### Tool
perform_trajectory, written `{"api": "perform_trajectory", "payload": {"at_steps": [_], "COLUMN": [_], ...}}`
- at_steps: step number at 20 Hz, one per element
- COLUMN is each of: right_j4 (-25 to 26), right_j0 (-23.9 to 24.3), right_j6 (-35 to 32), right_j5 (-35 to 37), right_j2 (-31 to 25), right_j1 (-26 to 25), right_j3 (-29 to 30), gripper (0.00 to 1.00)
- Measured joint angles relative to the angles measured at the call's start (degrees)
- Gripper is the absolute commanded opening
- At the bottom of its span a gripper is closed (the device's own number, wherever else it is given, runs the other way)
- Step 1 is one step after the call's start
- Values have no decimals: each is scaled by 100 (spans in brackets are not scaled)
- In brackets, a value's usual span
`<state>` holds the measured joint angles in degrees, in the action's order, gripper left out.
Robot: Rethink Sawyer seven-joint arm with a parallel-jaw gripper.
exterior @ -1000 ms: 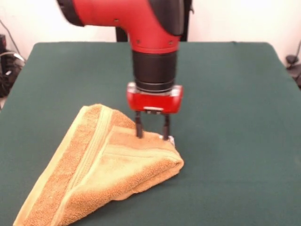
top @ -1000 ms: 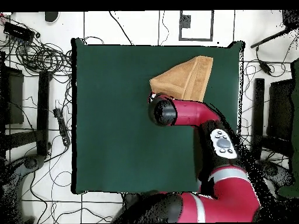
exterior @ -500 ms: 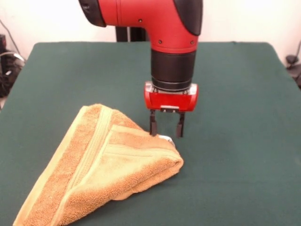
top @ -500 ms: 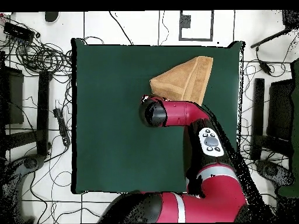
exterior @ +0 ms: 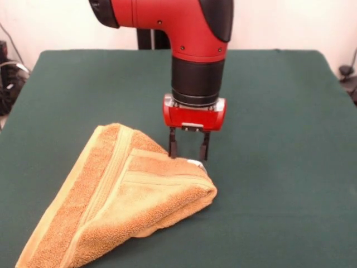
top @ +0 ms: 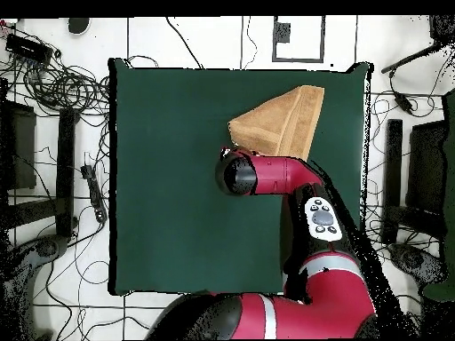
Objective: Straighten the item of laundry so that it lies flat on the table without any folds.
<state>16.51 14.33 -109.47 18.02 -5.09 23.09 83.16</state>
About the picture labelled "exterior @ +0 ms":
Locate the tan terry towel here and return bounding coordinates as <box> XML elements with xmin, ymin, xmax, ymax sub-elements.
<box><xmin>15</xmin><ymin>122</ymin><xmax>218</xmax><ymax>268</ymax></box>

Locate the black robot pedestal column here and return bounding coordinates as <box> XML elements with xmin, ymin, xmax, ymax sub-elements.
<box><xmin>136</xmin><ymin>27</ymin><xmax>172</xmax><ymax>50</ymax></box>

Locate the dark green table cloth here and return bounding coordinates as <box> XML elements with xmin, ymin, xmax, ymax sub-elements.
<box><xmin>0</xmin><ymin>49</ymin><xmax>357</xmax><ymax>268</ymax></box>

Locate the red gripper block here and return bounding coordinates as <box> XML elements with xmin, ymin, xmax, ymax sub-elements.
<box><xmin>162</xmin><ymin>94</ymin><xmax>228</xmax><ymax>162</ymax></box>

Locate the dark stand base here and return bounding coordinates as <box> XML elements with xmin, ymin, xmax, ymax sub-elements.
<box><xmin>339</xmin><ymin>47</ymin><xmax>357</xmax><ymax>106</ymax></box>
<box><xmin>0</xmin><ymin>40</ymin><xmax>32</xmax><ymax>116</ymax></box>

